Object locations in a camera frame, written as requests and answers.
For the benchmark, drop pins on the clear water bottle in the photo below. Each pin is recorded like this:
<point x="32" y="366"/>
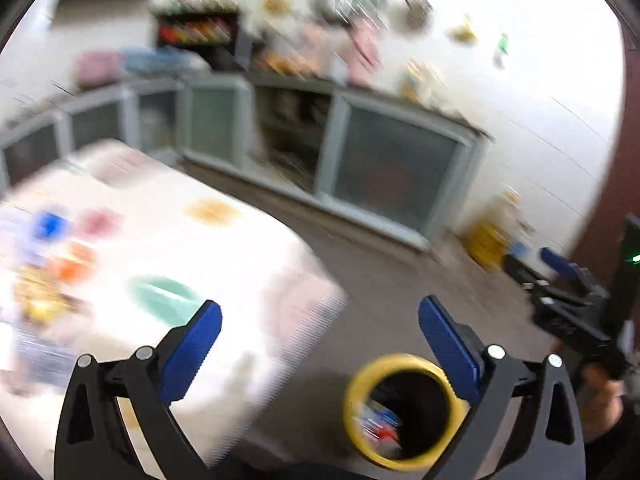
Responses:
<point x="518" y="250"/>

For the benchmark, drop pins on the yellow trash bin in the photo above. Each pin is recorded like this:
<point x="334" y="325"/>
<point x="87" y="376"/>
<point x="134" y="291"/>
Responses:
<point x="361" y="390"/>

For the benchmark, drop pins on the blue glove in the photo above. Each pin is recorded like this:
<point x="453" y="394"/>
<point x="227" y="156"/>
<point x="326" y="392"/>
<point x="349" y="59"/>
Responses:
<point x="47" y="224"/>

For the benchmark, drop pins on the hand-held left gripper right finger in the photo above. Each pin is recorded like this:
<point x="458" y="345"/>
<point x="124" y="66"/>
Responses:
<point x="447" y="345"/>

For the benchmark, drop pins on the black spice rack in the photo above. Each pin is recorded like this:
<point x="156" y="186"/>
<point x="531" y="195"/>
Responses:
<point x="197" y="35"/>

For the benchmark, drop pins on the blue plastic basket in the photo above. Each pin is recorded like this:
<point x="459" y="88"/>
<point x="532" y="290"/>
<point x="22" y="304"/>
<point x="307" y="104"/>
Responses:
<point x="150" y="60"/>

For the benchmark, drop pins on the grey glass-door cabinet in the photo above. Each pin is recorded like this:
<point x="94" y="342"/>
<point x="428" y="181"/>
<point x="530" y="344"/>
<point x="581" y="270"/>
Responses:
<point x="390" y="175"/>

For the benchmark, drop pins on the orange packet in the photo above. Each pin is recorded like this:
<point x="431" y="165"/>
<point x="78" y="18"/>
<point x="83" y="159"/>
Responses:
<point x="75" y="262"/>

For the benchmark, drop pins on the pink plastic basin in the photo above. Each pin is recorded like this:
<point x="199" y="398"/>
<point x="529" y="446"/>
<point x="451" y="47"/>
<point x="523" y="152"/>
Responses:
<point x="97" y="67"/>

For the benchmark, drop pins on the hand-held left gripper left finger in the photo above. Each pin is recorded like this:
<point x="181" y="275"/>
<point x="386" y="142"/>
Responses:
<point x="192" y="345"/>

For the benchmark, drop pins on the yellow packet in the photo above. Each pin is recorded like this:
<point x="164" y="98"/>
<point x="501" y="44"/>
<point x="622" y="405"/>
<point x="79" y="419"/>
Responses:
<point x="40" y="295"/>

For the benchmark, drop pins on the person's right hand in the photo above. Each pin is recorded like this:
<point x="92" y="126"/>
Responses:
<point x="600" y="390"/>

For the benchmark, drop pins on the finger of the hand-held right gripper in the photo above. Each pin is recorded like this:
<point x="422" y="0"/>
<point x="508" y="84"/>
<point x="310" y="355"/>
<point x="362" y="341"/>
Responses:
<point x="557" y="262"/>
<point x="555" y="317"/>

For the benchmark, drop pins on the yellow cooking oil jug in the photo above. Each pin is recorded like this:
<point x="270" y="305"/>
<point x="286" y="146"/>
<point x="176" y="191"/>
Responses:
<point x="487" y="242"/>

